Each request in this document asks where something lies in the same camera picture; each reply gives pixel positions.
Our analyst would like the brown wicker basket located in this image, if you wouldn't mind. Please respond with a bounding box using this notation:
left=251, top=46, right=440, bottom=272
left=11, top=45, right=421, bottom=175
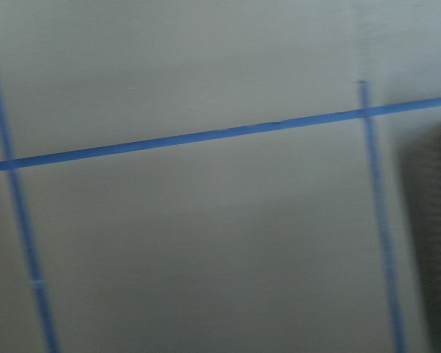
left=401, top=124, right=441, bottom=352

